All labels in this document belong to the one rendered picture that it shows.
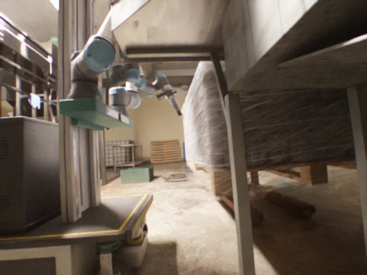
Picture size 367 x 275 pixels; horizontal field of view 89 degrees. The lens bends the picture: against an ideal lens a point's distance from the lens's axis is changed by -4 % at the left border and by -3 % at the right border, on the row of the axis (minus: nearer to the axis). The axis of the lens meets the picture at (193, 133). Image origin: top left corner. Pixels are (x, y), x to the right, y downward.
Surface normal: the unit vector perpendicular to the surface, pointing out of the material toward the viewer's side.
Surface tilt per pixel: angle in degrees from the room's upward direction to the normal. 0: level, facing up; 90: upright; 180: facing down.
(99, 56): 97
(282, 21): 90
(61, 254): 90
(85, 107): 90
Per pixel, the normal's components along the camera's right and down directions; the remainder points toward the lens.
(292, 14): -0.99, 0.07
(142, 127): 0.12, -0.08
